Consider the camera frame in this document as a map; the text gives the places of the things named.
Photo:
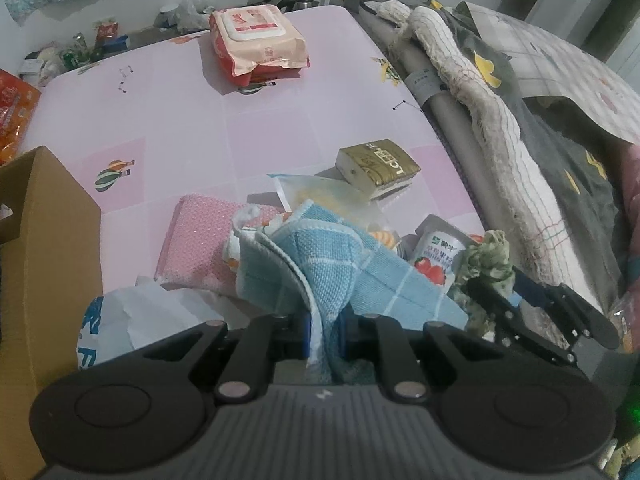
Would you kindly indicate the orange snack bag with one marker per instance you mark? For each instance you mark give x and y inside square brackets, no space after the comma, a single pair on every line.
[15,115]

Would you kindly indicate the white knitted blanket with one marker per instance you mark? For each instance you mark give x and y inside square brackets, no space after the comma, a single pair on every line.
[480,90]

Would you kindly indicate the gold tissue pack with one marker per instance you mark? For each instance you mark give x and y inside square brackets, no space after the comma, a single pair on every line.
[380,162]

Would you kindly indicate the grey blanket yellow print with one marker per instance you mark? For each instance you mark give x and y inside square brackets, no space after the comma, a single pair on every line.
[565,145]

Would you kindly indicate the black kettle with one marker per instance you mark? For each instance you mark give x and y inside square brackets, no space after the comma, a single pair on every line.
[295,2]

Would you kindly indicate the green bottles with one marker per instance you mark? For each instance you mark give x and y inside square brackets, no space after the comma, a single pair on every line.
[80,50]

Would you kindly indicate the clear bag of cotton swabs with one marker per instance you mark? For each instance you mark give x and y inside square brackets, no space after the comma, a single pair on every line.
[325,195]

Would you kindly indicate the clear crumpled plastic bag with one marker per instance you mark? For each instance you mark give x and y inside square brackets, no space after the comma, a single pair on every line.
[192,12]

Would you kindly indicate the pink printed tablecloth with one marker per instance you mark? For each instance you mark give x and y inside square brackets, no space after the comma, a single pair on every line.
[200,125]

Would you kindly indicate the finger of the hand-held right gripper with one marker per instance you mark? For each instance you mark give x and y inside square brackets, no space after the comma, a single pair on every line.
[580,312]
[500,310]

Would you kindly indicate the checkered bedsheet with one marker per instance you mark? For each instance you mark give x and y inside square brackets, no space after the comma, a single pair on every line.
[575,70]

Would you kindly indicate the green floral cloth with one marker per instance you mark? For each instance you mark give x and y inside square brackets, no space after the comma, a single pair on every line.
[487,260]

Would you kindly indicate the white plastic bag blue print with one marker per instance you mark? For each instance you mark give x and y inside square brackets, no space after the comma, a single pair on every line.
[150,310]

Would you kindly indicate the red snack packet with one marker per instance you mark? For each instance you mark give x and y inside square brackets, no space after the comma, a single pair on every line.
[107,31]

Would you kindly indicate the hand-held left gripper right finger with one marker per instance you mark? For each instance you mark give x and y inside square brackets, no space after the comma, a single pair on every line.
[360,340]

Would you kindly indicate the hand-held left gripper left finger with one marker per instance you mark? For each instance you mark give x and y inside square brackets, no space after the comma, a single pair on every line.
[303,342]

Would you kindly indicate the blue checkered towel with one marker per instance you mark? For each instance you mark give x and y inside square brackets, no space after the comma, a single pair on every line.
[340,265]

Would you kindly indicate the orange striped white sock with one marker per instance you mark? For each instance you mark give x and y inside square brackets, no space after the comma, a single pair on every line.
[231,259]

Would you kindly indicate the cardboard box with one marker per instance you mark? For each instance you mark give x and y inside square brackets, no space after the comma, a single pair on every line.
[50,260]

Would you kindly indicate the yogurt cup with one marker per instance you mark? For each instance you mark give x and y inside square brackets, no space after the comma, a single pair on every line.
[435,260]

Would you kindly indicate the pink pillow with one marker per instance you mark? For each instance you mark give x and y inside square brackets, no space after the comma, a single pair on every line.
[632,210]

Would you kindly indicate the pink wet wipes pack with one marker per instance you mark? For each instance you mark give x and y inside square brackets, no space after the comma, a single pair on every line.
[255,40]

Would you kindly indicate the grey rolled mat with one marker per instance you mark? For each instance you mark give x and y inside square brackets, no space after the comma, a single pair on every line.
[450,125]

